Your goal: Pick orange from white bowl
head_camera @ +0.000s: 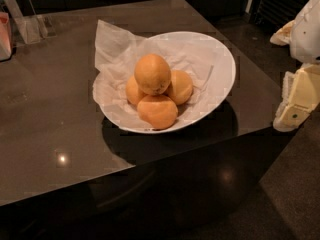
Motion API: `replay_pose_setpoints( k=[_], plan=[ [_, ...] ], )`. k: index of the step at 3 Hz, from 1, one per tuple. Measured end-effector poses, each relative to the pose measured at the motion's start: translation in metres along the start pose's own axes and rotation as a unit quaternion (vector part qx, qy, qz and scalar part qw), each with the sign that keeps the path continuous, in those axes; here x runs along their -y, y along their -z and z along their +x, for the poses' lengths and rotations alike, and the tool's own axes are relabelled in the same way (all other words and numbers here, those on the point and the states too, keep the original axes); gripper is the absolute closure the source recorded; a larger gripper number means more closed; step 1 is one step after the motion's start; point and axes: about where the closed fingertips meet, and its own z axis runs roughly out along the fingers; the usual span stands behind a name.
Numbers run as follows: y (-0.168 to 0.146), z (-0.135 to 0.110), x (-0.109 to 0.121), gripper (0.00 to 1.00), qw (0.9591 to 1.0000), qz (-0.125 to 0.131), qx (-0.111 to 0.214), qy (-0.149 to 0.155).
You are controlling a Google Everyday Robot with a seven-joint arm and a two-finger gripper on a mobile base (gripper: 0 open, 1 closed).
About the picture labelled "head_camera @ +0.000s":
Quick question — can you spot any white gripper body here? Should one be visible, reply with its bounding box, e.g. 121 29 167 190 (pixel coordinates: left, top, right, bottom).
290 0 320 64

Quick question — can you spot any white crumpled paper liner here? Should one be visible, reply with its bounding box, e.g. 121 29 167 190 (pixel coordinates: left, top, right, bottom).
92 19 221 129

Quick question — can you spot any orange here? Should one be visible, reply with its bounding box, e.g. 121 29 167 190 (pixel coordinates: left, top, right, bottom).
137 95 178 130
165 70 193 105
134 54 171 95
125 76 146 105

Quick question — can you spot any white oval bowl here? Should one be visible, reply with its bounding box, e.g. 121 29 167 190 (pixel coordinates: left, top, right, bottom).
92 31 237 135

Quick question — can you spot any clear acrylic stand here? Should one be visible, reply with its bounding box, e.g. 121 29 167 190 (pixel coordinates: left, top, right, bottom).
1 0 56 45

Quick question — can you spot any pink white carton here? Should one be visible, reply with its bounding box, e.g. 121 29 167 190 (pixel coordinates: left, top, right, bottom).
0 12 12 61

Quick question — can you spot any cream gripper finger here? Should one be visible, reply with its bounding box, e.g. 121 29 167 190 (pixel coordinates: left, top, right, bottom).
273 64 320 132
270 20 295 46

